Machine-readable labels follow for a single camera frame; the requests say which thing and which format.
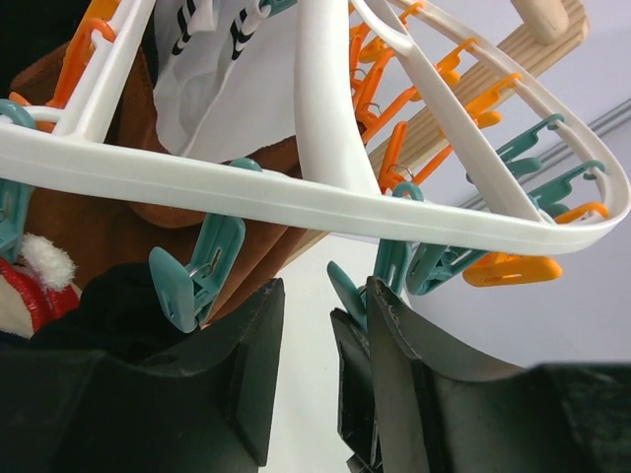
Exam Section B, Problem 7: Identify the black sock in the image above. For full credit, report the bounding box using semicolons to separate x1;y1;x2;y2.
27;263;188;364

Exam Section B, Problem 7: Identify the red white christmas sock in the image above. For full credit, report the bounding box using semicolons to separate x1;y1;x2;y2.
1;234;81;349

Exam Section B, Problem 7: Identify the white oval clip hanger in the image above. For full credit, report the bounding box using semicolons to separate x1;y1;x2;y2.
1;1;630;255

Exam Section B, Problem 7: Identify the white striped hanging sock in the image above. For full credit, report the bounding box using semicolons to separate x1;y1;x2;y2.
154;1;298;163

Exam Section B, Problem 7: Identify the orange clip on rim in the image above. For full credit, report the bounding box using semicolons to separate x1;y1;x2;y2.
462;252;563;288

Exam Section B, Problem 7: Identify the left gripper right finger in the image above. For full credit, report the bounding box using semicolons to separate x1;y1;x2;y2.
330;278;630;472

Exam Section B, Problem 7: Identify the wooden hanger rack frame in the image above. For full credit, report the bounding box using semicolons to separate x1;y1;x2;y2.
269;1;597;254

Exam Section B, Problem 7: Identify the teal clip on rim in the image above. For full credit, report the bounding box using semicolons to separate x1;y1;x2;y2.
148;157;264;334

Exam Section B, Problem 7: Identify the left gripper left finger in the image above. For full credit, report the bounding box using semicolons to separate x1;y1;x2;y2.
1;279;285;472

